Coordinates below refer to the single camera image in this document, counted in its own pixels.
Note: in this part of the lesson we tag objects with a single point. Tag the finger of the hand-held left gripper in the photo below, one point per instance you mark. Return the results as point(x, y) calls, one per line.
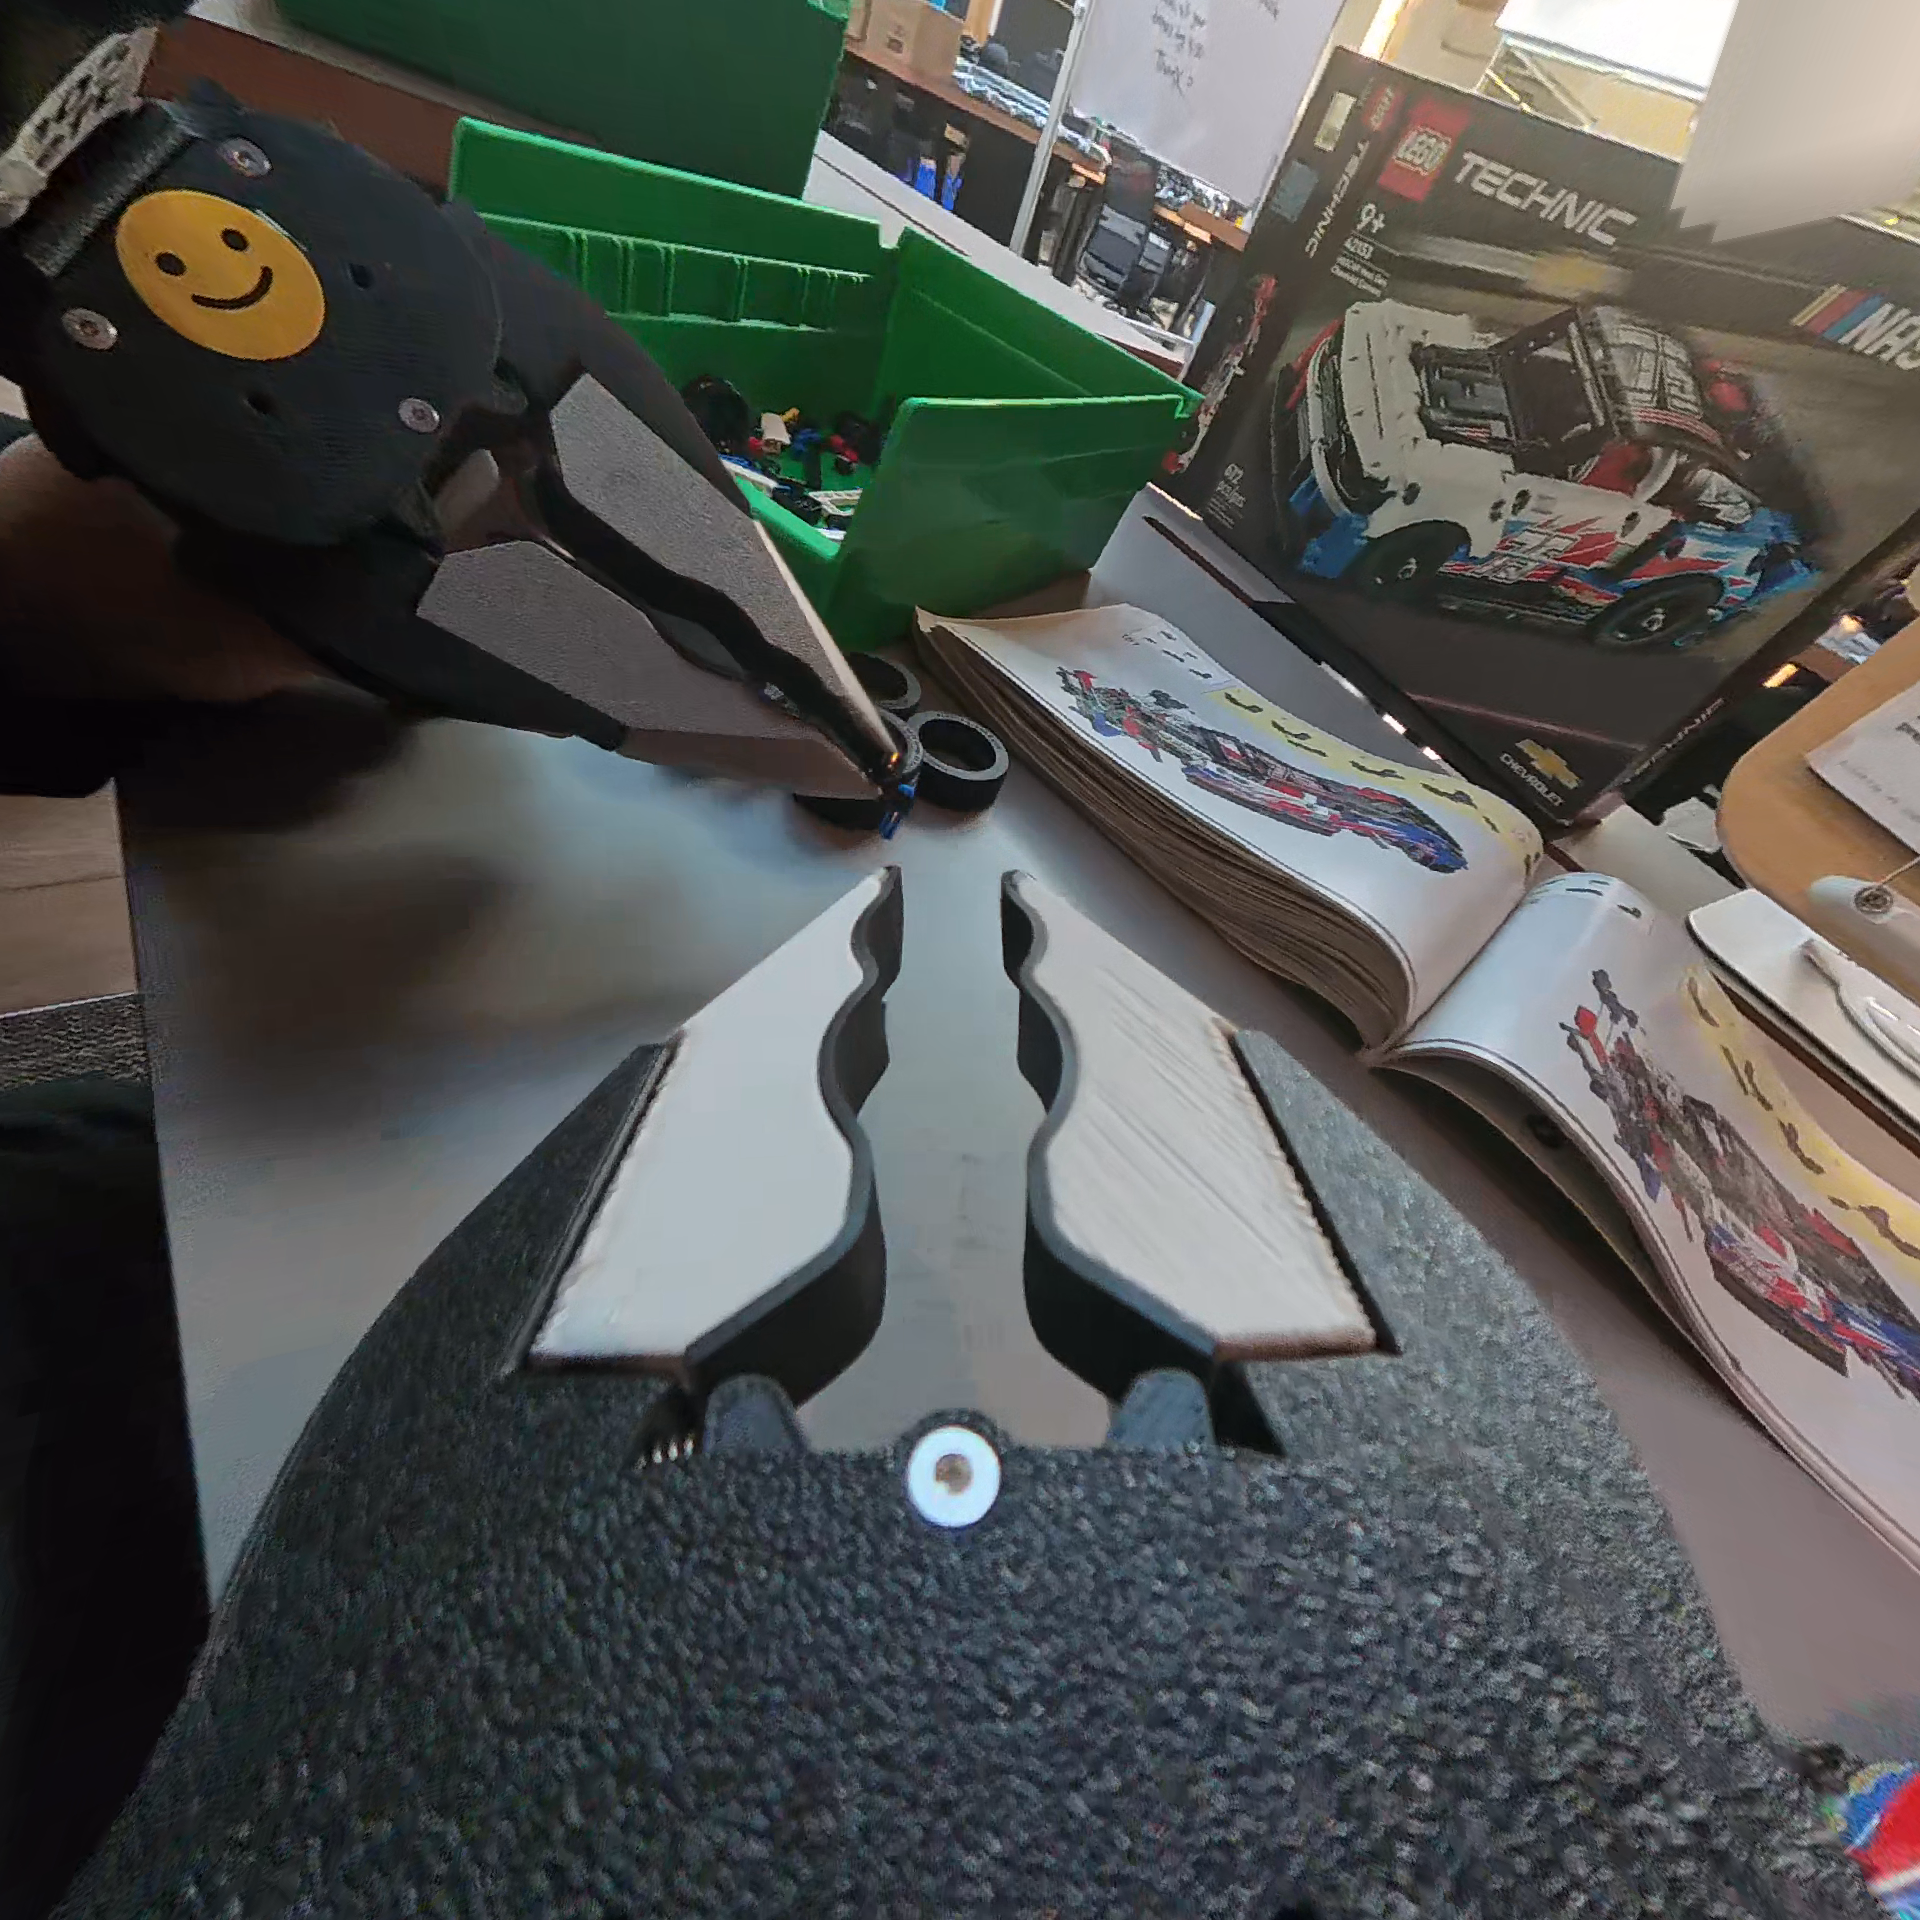
point(705, 509)
point(599, 644)

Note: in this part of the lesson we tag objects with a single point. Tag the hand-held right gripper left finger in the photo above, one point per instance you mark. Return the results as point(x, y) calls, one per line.
point(705, 1200)

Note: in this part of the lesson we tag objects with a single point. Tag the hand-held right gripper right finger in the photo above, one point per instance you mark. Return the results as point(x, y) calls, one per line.
point(1200, 1200)

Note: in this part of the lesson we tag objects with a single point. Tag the green storage bin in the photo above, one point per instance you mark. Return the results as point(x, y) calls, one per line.
point(599, 75)
point(989, 480)

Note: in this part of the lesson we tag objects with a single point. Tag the small black connector blue pin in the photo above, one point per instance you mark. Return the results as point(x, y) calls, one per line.
point(896, 802)

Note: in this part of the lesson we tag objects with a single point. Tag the toy brick race car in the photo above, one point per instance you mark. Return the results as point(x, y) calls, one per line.
point(1875, 1829)

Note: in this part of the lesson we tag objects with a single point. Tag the person's left forearm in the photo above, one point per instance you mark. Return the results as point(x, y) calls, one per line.
point(180, 744)

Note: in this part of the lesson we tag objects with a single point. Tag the grey desk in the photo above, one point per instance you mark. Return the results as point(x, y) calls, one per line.
point(450, 973)

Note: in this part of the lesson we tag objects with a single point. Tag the person's left hand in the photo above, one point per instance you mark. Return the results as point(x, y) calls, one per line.
point(120, 598)

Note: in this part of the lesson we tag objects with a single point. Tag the pile of loose bricks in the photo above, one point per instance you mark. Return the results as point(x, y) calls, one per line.
point(796, 450)

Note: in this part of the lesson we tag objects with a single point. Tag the black rubber toy tyre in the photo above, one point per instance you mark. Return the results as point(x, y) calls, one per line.
point(960, 780)
point(840, 809)
point(896, 676)

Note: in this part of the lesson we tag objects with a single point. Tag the open instruction booklet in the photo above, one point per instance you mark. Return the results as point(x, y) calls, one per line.
point(1349, 838)

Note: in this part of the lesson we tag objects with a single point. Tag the cardboard box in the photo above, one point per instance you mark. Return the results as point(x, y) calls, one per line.
point(901, 24)

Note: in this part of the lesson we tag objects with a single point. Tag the whiteboard with writing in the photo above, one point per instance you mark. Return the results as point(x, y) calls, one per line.
point(1200, 75)

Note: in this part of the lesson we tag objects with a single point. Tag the black car set box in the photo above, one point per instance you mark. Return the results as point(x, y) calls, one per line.
point(1500, 450)

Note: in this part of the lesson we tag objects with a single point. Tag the printed instruction sheet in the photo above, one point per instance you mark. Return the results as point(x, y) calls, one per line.
point(1875, 764)

